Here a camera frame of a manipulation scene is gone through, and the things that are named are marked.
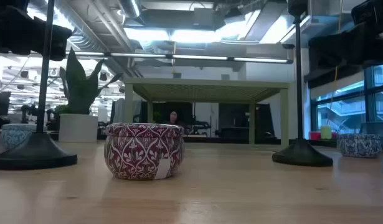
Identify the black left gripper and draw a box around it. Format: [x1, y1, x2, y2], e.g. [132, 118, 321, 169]
[0, 5, 73, 62]

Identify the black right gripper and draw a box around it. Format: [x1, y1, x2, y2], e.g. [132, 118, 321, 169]
[308, 0, 383, 67]

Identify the dark blue white candle tin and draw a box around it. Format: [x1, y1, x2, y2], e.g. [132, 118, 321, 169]
[336, 133, 383, 159]

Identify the light blue patterned candle tin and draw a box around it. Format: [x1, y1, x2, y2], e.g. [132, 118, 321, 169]
[0, 123, 39, 152]

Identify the black metal candlestick holder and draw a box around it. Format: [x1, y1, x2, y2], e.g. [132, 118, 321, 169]
[271, 0, 334, 167]
[0, 0, 78, 171]

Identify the maroon white patterned candle tin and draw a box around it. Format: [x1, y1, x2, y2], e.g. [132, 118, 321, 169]
[103, 122, 186, 181]

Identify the green snake plant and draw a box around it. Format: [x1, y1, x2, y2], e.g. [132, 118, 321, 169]
[59, 47, 123, 115]

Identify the pale green jar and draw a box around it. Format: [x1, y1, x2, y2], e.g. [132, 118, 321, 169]
[319, 124, 333, 140]

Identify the white round plant pot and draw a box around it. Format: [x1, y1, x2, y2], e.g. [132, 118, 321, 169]
[58, 113, 99, 143]

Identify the red storage box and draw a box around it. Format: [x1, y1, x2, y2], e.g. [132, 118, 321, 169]
[308, 131, 338, 141]

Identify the black background monitor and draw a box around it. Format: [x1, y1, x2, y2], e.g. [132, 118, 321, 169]
[140, 101, 194, 124]

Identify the black background desk unit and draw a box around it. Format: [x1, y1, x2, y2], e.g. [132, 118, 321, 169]
[218, 103, 275, 139]

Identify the green perforated metal shelf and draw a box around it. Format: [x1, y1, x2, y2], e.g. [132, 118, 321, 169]
[123, 77, 290, 149]

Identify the person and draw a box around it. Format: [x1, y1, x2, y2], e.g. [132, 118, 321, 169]
[168, 110, 181, 126]

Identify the long linear ceiling lamp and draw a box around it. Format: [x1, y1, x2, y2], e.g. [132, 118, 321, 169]
[66, 43, 294, 65]

